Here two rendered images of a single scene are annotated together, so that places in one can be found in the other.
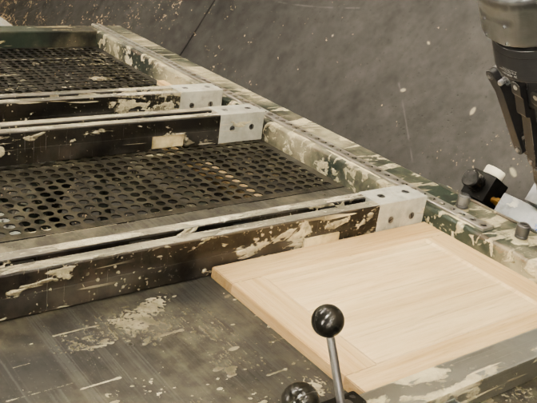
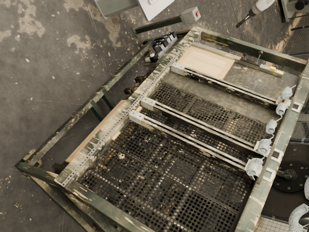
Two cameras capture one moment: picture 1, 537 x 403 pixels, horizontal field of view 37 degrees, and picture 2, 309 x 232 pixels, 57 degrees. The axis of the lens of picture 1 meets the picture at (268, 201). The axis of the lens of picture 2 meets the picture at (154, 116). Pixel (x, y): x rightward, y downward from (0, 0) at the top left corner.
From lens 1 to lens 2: 3.06 m
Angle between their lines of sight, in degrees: 82
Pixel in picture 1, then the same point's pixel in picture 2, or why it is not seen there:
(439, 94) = (41, 85)
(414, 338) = (216, 60)
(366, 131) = (40, 117)
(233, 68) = not seen: outside the picture
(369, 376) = (230, 61)
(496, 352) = (216, 51)
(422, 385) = (231, 55)
